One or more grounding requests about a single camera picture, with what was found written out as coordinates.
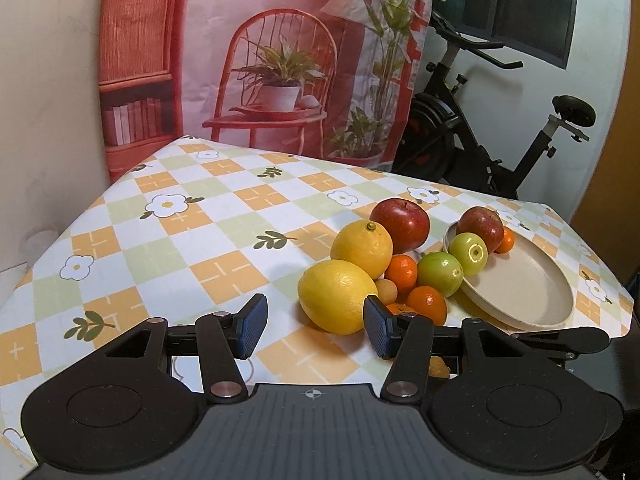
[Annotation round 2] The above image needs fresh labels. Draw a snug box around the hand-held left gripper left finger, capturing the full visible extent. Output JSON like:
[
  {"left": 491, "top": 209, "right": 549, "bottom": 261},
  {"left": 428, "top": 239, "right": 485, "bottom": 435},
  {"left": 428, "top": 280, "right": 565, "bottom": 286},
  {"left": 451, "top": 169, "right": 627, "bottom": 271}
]
[{"left": 65, "top": 294, "right": 270, "bottom": 405}]

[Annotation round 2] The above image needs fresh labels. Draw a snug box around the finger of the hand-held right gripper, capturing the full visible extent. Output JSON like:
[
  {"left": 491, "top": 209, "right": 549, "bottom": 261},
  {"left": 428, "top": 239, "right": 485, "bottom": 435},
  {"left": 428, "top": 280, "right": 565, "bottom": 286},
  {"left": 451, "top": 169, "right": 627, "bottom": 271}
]
[{"left": 515, "top": 326, "right": 612, "bottom": 361}]

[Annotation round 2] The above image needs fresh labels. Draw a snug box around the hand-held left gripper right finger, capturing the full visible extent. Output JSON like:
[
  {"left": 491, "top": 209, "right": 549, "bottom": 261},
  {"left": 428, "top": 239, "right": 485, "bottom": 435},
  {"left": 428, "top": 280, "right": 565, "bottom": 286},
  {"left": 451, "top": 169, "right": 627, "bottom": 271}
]
[{"left": 363, "top": 295, "right": 558, "bottom": 404}]

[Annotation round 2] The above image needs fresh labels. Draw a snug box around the large oval yellow lemon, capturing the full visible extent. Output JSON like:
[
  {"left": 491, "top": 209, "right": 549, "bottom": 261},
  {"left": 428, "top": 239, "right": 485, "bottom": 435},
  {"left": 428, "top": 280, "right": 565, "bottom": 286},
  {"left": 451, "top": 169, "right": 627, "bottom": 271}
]
[{"left": 297, "top": 259, "right": 379, "bottom": 336}]

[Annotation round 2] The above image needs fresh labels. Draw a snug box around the beige round plate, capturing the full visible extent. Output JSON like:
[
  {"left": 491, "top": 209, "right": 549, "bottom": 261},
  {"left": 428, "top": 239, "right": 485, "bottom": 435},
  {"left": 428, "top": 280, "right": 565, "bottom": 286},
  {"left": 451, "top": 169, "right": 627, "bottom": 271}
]
[{"left": 442, "top": 220, "right": 575, "bottom": 332}]

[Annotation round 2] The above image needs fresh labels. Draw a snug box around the yellowish green apple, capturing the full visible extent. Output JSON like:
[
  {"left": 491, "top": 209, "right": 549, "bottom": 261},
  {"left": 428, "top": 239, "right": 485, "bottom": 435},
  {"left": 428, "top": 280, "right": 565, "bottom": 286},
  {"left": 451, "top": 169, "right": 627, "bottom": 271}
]
[{"left": 448, "top": 232, "right": 489, "bottom": 277}]

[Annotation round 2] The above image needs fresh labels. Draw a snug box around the dark red apple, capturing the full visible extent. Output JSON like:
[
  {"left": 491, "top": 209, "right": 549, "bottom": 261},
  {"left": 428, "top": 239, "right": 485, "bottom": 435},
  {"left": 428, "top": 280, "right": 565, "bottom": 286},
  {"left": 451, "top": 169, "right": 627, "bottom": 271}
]
[{"left": 456, "top": 206, "right": 505, "bottom": 253}]

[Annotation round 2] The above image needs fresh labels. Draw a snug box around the round yellow lemon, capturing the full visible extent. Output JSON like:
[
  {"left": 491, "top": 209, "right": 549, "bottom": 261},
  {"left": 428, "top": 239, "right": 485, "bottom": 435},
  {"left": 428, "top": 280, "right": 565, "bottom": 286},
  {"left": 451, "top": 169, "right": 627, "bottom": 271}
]
[{"left": 330, "top": 220, "right": 394, "bottom": 281}]

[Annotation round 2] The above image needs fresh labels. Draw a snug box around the bright red apple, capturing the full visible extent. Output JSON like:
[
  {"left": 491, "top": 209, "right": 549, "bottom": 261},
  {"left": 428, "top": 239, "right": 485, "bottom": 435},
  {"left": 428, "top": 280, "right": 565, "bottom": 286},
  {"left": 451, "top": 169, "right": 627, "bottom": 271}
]
[{"left": 369, "top": 199, "right": 431, "bottom": 255}]

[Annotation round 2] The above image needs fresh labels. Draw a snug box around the checkered flower tablecloth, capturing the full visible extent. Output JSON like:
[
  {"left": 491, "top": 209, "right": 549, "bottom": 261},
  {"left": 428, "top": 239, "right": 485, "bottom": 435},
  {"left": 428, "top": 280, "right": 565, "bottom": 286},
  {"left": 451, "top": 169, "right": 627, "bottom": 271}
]
[{"left": 0, "top": 135, "right": 635, "bottom": 480}]

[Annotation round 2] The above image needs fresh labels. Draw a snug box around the brown wooden board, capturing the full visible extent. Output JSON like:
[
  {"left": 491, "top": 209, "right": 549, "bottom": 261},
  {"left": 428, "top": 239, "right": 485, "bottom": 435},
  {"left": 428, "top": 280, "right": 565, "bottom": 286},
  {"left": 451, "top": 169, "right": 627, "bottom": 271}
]
[{"left": 570, "top": 75, "right": 640, "bottom": 281}]

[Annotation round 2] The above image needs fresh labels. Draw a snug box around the black exercise bike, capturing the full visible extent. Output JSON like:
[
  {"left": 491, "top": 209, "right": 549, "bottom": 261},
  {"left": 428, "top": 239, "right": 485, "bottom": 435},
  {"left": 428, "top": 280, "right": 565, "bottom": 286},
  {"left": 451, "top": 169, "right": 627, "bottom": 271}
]
[{"left": 392, "top": 10, "right": 598, "bottom": 200}]

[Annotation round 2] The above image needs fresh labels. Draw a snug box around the white partition board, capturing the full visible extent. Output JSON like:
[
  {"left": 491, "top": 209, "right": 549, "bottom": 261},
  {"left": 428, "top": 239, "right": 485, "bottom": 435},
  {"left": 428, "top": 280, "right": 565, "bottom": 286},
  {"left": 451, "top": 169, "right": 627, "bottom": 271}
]
[{"left": 0, "top": 0, "right": 113, "bottom": 281}]

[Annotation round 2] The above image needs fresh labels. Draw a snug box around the pink printed backdrop cloth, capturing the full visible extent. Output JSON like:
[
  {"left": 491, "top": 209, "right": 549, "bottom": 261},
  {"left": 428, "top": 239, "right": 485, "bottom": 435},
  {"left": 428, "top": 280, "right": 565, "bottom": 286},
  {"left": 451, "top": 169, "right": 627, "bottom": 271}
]
[{"left": 97, "top": 0, "right": 441, "bottom": 183}]

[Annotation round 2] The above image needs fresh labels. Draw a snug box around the dark window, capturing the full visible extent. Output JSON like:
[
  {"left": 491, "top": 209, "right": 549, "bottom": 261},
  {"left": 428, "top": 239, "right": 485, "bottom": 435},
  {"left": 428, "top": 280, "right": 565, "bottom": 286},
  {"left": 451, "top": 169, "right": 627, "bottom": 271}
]
[{"left": 435, "top": 0, "right": 578, "bottom": 71}]

